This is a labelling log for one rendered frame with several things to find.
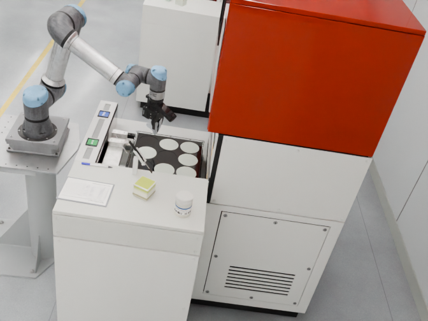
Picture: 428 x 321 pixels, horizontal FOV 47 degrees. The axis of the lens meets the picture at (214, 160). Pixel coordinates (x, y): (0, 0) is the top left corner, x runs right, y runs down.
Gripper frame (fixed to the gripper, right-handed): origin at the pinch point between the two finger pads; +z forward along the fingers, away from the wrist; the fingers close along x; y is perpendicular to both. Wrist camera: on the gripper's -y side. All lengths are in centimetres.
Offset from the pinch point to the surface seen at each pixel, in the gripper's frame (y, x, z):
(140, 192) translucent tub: -21.0, 42.4, -1.2
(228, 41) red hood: -35, 12, -66
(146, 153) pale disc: 0.5, 6.5, 9.3
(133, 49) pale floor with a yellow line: 185, -237, 99
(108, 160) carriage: 12.7, 21.4, 11.3
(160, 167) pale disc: -11.5, 11.6, 9.4
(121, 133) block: 19.6, 2.1, 8.5
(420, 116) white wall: -111, -170, 20
